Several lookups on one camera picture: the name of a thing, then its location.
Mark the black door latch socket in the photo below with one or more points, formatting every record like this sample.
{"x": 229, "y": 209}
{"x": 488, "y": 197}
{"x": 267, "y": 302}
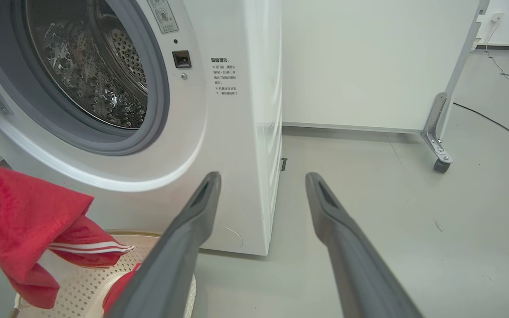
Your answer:
{"x": 181, "y": 58}

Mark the white wall outlet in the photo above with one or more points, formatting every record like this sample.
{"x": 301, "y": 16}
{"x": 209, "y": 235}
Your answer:
{"x": 497, "y": 17}

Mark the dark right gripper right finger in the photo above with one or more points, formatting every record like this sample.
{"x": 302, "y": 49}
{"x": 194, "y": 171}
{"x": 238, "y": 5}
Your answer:
{"x": 356, "y": 265}

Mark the metal panel leg with caster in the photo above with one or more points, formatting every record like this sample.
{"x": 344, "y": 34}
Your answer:
{"x": 438, "y": 119}

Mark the stainless steel washer drum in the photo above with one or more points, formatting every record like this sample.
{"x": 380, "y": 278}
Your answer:
{"x": 82, "y": 66}

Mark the white front-load washing machine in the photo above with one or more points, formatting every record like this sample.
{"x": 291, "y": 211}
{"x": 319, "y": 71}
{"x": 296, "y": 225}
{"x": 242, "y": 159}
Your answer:
{"x": 219, "y": 154}

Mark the cream perforated laundry basket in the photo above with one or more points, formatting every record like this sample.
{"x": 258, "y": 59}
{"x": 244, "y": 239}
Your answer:
{"x": 82, "y": 282}

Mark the white partition panel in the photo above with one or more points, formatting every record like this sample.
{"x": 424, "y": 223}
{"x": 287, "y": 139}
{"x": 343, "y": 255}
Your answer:
{"x": 369, "y": 62}

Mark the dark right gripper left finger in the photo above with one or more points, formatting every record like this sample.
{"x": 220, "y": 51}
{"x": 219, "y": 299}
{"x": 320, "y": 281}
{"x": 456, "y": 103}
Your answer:
{"x": 170, "y": 265}

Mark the grey warning sticker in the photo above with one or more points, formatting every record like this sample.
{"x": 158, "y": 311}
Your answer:
{"x": 162, "y": 15}

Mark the red garment with white trim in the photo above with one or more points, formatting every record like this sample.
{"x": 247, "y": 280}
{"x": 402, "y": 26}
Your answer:
{"x": 20, "y": 212}

